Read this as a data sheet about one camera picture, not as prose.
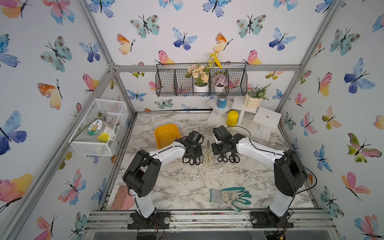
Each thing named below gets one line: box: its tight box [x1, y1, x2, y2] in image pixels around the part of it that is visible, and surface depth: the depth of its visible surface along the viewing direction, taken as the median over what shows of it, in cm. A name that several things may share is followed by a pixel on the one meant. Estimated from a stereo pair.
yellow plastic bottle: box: [226, 110, 239, 127], surface depth 106 cm
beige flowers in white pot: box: [185, 64, 211, 93], surface depth 85 cm
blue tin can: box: [216, 94, 228, 109], surface depth 101 cm
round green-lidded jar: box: [87, 119, 113, 143], surface depth 66 cm
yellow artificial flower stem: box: [209, 52, 223, 69], surface depth 84 cm
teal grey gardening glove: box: [210, 187, 252, 212], surface depth 82 cm
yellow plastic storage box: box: [154, 124, 182, 150], surface depth 109 cm
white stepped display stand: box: [207, 95, 282, 141], surface depth 104 cm
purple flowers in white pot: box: [212, 71, 229, 93], surface depth 91 cm
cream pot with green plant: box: [244, 83, 272, 110], surface depth 90 cm
